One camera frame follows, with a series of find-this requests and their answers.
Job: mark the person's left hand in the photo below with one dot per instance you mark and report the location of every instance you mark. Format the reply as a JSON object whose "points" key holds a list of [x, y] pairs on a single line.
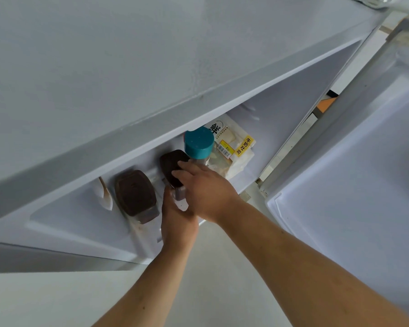
{"points": [[178, 224]]}

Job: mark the person's right hand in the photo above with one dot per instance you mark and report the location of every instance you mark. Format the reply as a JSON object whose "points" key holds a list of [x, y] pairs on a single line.
{"points": [[208, 192]]}

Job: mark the person's right fingers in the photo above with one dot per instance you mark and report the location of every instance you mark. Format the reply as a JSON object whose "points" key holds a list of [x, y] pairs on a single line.
{"points": [[187, 170]]}

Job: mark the person's left fingers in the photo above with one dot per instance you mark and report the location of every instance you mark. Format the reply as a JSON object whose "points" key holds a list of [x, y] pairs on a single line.
{"points": [[166, 202]]}

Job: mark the clear container with brown lid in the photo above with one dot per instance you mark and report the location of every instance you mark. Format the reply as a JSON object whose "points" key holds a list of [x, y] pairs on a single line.
{"points": [[170, 163], [134, 194]]}

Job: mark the person's right forearm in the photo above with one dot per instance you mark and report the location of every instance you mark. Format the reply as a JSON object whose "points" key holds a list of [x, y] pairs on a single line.
{"points": [[310, 272]]}

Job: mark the person's left forearm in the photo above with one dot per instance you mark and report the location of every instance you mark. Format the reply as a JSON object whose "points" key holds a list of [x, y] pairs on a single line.
{"points": [[146, 286]]}

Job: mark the clear jar with teal cap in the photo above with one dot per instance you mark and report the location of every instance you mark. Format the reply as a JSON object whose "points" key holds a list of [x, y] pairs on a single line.
{"points": [[199, 143]]}

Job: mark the clear bread packet yellow label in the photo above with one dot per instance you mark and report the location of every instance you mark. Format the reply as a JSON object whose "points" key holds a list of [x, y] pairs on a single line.
{"points": [[233, 149]]}

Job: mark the white spoon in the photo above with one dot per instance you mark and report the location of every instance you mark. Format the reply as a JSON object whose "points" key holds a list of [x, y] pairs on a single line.
{"points": [[105, 195]]}

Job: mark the white refrigerator body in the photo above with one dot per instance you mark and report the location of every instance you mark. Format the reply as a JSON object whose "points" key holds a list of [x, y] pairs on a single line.
{"points": [[122, 81]]}

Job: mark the orange object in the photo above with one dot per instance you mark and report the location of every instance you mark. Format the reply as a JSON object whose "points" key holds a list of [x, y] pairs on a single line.
{"points": [[326, 104]]}

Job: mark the white refrigerator door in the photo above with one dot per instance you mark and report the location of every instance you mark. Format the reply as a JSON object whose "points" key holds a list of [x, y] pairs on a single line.
{"points": [[358, 173]]}

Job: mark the clear glass object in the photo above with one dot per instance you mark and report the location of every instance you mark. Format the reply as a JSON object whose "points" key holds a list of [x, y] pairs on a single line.
{"points": [[375, 0]]}

